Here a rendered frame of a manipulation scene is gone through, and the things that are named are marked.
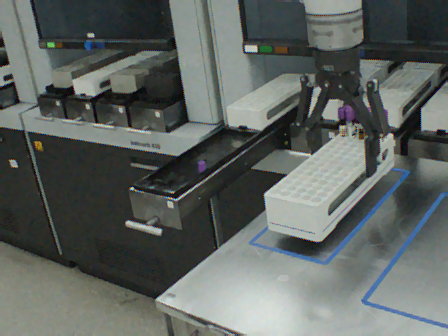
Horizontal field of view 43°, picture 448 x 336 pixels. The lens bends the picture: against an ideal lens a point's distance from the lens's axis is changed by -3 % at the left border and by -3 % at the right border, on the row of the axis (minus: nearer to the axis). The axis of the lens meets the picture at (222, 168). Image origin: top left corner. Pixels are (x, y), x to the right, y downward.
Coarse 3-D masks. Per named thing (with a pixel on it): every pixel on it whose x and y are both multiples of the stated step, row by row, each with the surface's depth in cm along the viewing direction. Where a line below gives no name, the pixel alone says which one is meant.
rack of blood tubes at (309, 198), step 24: (336, 144) 108; (360, 144) 106; (384, 144) 105; (312, 168) 100; (336, 168) 99; (360, 168) 98; (288, 192) 94; (312, 192) 93; (336, 192) 92; (360, 192) 99; (288, 216) 92; (312, 216) 89; (336, 216) 93; (312, 240) 91
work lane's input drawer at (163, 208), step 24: (288, 120) 150; (216, 144) 142; (240, 144) 140; (264, 144) 142; (168, 168) 132; (192, 168) 131; (216, 168) 129; (240, 168) 134; (144, 192) 122; (168, 192) 119; (192, 192) 121; (216, 192) 128; (144, 216) 125; (168, 216) 121
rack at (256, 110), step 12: (276, 84) 159; (288, 84) 158; (300, 84) 156; (252, 96) 152; (264, 96) 151; (276, 96) 150; (288, 96) 151; (228, 108) 146; (240, 108) 145; (252, 108) 144; (264, 108) 143; (276, 108) 158; (288, 108) 152; (228, 120) 148; (240, 120) 145; (252, 120) 143; (264, 120) 143
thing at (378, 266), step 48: (384, 192) 106; (432, 192) 103; (240, 240) 98; (288, 240) 96; (336, 240) 94; (384, 240) 92; (432, 240) 90; (192, 288) 87; (240, 288) 86; (288, 288) 84; (336, 288) 82; (384, 288) 81; (432, 288) 79
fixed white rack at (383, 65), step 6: (360, 60) 171; (366, 60) 170; (372, 60) 169; (366, 66) 166; (372, 66) 165; (378, 66) 163; (384, 66) 163; (390, 66) 180; (396, 66) 179; (402, 66) 175; (384, 72) 164; (390, 72) 175; (384, 78) 164
